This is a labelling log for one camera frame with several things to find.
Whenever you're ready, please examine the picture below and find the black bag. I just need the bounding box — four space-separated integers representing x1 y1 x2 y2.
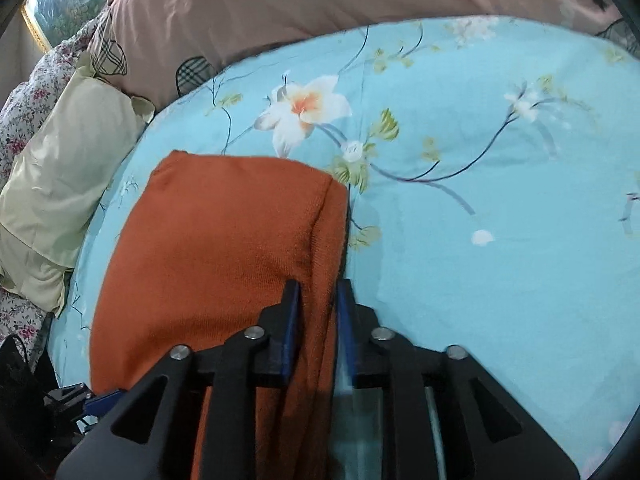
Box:
0 332 96 480

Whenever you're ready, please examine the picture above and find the white and red floral blanket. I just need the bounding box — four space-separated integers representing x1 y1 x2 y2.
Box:
0 15 116 356

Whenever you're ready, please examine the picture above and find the landscape wall picture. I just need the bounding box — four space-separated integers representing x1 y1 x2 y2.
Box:
22 0 136 53

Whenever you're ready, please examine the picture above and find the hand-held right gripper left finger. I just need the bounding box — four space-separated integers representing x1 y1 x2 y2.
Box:
55 280 303 480

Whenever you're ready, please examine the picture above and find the light blue floral bedsheet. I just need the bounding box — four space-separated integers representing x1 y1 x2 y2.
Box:
47 15 640 480

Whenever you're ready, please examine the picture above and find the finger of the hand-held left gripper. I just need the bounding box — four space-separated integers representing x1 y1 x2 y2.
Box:
45 382 126 423

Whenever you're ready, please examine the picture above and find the cream pillow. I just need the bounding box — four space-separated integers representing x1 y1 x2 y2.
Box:
0 52 156 318

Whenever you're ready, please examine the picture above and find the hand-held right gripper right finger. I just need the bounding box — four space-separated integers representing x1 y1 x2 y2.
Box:
336 279 581 480

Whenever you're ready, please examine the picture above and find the pink quilt with plaid hearts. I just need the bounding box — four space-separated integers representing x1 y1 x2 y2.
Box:
87 0 631 111

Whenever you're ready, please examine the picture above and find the orange knit short-sleeve sweater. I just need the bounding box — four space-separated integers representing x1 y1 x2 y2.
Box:
89 150 351 480

